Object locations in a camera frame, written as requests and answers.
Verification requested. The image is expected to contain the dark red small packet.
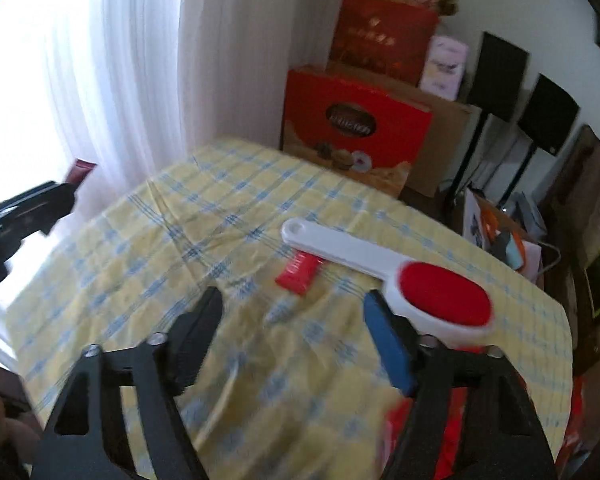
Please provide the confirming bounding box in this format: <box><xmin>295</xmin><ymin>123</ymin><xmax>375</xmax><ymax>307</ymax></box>
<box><xmin>65</xmin><ymin>158</ymin><xmax>98</xmax><ymax>196</ymax></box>

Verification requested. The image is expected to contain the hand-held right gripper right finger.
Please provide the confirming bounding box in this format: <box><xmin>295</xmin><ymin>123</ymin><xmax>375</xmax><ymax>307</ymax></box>
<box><xmin>362</xmin><ymin>289</ymin><xmax>558</xmax><ymax>480</ymax></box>

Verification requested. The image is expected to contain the orange cloth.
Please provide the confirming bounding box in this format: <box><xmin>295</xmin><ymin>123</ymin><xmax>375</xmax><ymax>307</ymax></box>
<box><xmin>482</xmin><ymin>205</ymin><xmax>501</xmax><ymax>248</ymax></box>

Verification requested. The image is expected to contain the small pink carton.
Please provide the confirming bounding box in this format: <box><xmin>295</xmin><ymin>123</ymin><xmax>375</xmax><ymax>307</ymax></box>
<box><xmin>419</xmin><ymin>35</ymin><xmax>470</xmax><ymax>101</ymax></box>

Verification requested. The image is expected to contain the bright red small packet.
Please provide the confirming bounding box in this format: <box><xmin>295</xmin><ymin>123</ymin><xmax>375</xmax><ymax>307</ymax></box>
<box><xmin>275</xmin><ymin>252</ymin><xmax>326</xmax><ymax>295</ymax></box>

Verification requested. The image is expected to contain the white red lint brush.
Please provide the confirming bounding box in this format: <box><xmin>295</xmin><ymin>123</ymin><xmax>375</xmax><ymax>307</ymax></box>
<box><xmin>281</xmin><ymin>217</ymin><xmax>496</xmax><ymax>347</ymax></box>

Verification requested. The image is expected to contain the red box with oval print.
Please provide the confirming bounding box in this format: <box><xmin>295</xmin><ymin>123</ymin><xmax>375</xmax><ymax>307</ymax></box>
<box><xmin>279</xmin><ymin>65</ymin><xmax>433</xmax><ymax>198</ymax></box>

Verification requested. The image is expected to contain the black speaker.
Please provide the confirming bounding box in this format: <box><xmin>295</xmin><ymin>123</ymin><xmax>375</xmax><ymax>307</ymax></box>
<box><xmin>466</xmin><ymin>31</ymin><xmax>530</xmax><ymax>122</ymax></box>
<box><xmin>517</xmin><ymin>74</ymin><xmax>581</xmax><ymax>157</ymax></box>

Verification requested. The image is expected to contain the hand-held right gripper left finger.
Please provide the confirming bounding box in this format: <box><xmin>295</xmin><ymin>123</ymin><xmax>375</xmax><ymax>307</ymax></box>
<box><xmin>30</xmin><ymin>286</ymin><xmax>225</xmax><ymax>480</ymax></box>

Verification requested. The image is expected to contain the tall red gift bag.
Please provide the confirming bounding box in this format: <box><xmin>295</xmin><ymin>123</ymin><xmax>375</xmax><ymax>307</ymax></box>
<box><xmin>327</xmin><ymin>0</ymin><xmax>440</xmax><ymax>87</ymax></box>

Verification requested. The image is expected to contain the large brown carton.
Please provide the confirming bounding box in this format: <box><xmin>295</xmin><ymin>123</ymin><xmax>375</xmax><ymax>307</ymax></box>
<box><xmin>327</xmin><ymin>60</ymin><xmax>482</xmax><ymax>198</ymax></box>

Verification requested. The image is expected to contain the white curtain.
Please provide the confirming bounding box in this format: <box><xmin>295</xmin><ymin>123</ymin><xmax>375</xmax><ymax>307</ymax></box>
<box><xmin>0</xmin><ymin>0</ymin><xmax>301</xmax><ymax>361</ymax></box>

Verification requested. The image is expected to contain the open carton of clutter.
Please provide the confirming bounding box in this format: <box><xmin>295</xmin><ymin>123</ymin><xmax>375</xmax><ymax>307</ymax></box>
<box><xmin>462</xmin><ymin>187</ymin><xmax>561</xmax><ymax>291</ymax></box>

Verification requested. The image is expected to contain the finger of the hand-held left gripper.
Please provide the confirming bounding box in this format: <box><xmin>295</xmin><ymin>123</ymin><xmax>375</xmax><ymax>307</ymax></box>
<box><xmin>0</xmin><ymin>181</ymin><xmax>78</xmax><ymax>243</ymax></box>

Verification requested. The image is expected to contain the yellow plaid tablecloth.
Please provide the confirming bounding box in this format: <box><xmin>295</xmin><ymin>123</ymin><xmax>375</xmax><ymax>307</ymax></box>
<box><xmin>5</xmin><ymin>135</ymin><xmax>576</xmax><ymax>480</ymax></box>

